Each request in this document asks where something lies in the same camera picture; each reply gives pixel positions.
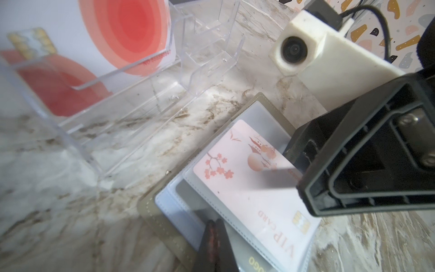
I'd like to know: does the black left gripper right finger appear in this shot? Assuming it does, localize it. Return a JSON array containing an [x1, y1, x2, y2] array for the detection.
[[215, 219, 239, 272]]

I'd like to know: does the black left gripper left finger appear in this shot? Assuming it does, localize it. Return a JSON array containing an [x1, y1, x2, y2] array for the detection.
[[193, 221, 218, 272]]

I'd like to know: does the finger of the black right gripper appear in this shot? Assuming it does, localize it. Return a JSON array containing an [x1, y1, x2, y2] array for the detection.
[[297, 68, 435, 217], [283, 100, 355, 170]]

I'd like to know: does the white floral credit card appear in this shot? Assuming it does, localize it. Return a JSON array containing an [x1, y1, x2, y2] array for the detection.
[[186, 120, 320, 272]]

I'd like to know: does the red circle credit card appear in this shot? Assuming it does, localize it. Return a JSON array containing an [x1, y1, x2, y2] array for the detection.
[[1, 1, 176, 117]]

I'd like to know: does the black VIP card in wallet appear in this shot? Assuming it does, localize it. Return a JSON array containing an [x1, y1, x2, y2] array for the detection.
[[236, 252, 273, 272]]

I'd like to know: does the clear acrylic card box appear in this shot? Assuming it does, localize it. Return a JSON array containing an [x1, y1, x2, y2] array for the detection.
[[1, 1, 244, 175]]

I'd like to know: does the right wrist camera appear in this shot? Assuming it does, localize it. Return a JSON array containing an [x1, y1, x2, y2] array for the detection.
[[269, 1, 404, 112]]

